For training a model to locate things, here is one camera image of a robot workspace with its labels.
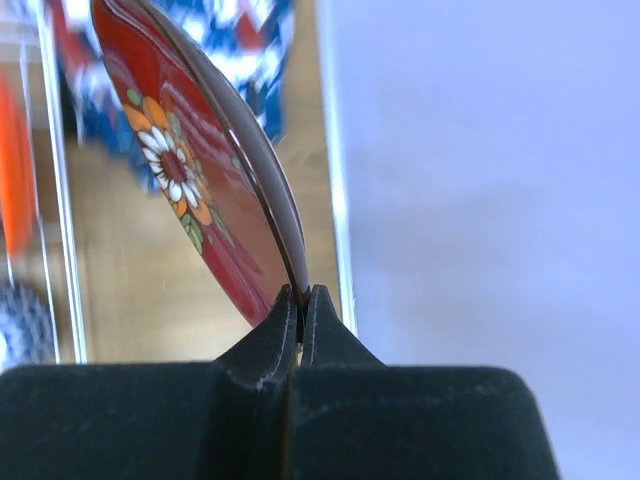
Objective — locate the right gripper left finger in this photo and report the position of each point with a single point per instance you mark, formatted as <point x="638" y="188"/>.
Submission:
<point x="220" y="419"/>

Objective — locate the red floral plate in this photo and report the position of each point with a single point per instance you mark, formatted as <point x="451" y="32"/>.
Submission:
<point x="214" y="163"/>

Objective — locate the blue patterned folded cloth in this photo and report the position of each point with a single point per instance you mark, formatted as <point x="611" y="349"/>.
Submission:
<point x="246" y="41"/>

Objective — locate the orange plate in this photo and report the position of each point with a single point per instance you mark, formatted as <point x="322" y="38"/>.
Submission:
<point x="18" y="212"/>

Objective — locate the blue patterned bowl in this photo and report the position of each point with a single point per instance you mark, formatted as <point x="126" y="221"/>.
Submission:
<point x="26" y="328"/>

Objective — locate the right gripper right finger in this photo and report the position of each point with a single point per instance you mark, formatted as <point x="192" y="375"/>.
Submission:
<point x="353" y="417"/>

